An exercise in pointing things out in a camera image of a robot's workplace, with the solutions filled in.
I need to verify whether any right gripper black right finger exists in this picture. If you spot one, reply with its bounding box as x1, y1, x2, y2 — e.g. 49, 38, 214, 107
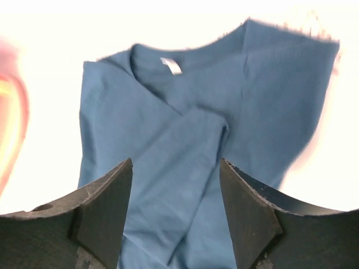
220, 160, 358, 269

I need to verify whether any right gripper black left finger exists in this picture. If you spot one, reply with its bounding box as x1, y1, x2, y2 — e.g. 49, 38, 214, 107
1, 159, 132, 269

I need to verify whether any dark blue t shirt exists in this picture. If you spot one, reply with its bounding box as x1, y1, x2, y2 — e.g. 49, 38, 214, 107
79, 20, 339, 268

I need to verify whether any pink wooden shelf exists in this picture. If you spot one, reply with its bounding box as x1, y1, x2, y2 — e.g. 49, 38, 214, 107
1, 39, 29, 191

